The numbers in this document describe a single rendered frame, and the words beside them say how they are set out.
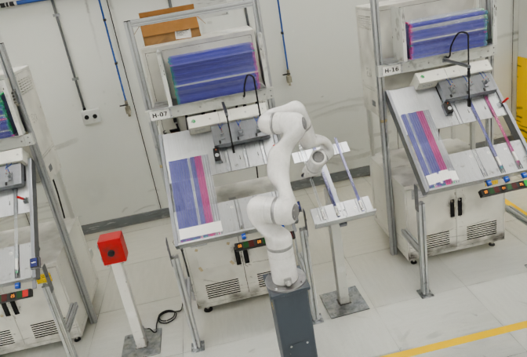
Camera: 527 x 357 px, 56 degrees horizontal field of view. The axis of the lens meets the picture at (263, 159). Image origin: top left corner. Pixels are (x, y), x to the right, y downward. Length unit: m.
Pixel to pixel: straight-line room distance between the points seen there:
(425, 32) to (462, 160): 0.80
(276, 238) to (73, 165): 2.93
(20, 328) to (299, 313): 1.90
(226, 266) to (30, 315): 1.24
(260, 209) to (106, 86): 2.69
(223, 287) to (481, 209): 1.79
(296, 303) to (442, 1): 2.13
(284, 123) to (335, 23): 2.54
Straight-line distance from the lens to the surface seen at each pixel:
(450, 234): 3.60
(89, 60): 4.52
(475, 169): 3.16
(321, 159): 2.53
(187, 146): 3.02
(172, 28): 3.25
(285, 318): 2.36
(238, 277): 3.29
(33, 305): 3.47
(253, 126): 2.97
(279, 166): 2.13
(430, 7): 3.45
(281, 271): 2.25
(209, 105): 3.01
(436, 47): 3.29
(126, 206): 4.87
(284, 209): 2.08
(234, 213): 2.82
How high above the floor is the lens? 2.02
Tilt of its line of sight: 20 degrees down
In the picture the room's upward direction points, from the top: 10 degrees counter-clockwise
